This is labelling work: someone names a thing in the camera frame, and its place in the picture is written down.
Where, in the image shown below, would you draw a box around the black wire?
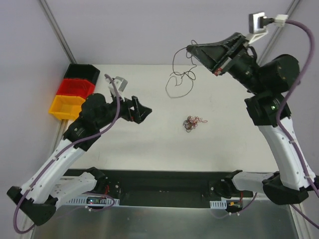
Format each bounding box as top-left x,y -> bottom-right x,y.
165,39 -> 199,99

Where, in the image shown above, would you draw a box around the wire bundle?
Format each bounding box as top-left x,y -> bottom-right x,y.
182,115 -> 208,132

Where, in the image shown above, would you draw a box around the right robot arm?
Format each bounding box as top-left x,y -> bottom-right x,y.
186,33 -> 319,205

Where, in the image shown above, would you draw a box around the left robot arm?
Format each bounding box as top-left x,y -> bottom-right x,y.
6,93 -> 152,226

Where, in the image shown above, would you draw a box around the red storage bin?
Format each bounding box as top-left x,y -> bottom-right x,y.
56,78 -> 95,99

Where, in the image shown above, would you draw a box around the black storage bin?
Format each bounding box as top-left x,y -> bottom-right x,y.
63,64 -> 100,85

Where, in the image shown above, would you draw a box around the yellow storage bin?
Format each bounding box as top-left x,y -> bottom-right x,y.
48,95 -> 85,120

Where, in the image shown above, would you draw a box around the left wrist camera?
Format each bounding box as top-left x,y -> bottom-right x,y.
108,76 -> 128,97

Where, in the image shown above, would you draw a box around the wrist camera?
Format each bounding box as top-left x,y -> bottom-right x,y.
108,76 -> 128,97
246,11 -> 268,45

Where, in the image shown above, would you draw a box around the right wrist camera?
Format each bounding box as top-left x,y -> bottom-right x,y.
246,11 -> 268,45

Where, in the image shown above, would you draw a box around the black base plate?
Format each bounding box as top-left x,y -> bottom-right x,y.
67,169 -> 260,208

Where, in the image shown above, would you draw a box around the right aluminium frame post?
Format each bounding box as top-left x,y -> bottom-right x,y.
257,0 -> 303,65

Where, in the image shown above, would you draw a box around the aluminium frame post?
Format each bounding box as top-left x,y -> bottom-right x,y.
257,0 -> 303,65
37,0 -> 77,64

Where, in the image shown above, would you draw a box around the left white cable duct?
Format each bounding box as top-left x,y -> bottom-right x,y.
65,196 -> 120,207

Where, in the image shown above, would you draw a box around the white cable duct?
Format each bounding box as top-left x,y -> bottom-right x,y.
209,199 -> 227,210
65,196 -> 120,207

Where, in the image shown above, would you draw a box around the right white cable duct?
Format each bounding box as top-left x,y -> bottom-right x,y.
209,199 -> 227,210

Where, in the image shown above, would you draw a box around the left aluminium frame post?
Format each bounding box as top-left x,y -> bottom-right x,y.
37,0 -> 77,64

